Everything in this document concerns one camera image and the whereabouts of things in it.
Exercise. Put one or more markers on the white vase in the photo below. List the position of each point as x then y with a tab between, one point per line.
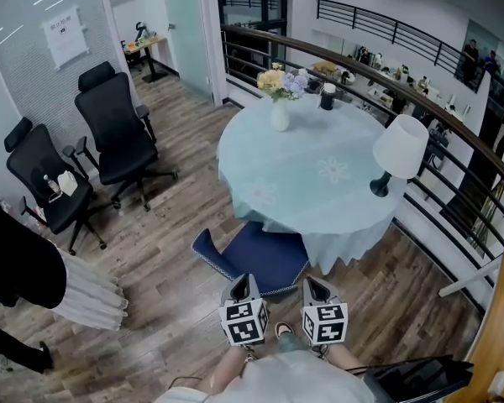
279	118

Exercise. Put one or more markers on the round table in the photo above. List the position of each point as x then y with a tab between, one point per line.
311	149

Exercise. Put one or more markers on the small black robot arm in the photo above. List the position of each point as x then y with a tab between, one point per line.
139	29

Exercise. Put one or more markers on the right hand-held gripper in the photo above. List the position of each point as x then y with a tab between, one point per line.
325	323

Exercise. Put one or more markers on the blue upholstered chair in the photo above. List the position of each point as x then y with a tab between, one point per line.
269	254

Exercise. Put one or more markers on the small wooden standing desk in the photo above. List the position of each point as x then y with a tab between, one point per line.
149	42

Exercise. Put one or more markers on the white wall poster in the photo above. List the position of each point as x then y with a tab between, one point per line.
65	38

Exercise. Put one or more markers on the wall picture of people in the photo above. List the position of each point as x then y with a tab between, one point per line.
481	63

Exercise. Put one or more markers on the curved black railing wooden handrail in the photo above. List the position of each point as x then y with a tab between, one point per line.
256	32

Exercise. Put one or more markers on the yellow and blue flower bouquet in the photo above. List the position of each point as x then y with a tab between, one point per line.
281	83

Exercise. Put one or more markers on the wooden desk white legs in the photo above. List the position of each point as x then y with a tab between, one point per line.
495	351

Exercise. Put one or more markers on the person's left forearm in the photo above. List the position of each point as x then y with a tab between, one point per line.
227	367

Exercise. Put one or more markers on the black bag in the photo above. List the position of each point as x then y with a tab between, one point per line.
420	376

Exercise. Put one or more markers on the tall black office chair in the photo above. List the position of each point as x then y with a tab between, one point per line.
117	132

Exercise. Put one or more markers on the person's grey jeans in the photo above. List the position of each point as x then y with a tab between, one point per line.
292	342

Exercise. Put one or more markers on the white tissue box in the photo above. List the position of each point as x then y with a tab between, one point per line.
67	183

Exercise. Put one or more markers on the light blue floral tablecloth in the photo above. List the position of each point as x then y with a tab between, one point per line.
340	233

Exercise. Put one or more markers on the white shade black table lamp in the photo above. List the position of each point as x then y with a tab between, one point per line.
400	145

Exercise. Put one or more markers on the black framed window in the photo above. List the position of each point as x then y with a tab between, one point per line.
252	2

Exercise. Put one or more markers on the white socket box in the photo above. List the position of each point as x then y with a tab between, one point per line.
499	382

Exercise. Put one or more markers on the person's right forearm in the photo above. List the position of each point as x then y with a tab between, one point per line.
344	357

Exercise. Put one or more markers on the white rack of pink boxes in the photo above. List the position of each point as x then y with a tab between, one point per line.
35	216

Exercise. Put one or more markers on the person's white shirt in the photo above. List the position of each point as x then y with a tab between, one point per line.
277	380

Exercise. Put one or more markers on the low black office chair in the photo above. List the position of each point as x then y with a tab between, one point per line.
63	212

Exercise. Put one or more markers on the clear plastic bottle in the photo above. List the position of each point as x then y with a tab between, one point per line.
51	185

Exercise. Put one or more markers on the person's right shoe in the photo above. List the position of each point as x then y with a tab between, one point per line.
283	330

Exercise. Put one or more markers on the frosted glass door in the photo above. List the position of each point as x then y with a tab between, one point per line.
189	32

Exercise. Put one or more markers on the black horizontal bar railing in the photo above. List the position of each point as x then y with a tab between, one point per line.
317	8

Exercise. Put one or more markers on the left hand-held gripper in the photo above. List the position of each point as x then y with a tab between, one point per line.
243	323

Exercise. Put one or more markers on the black cup with white lid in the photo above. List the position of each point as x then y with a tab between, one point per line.
327	98

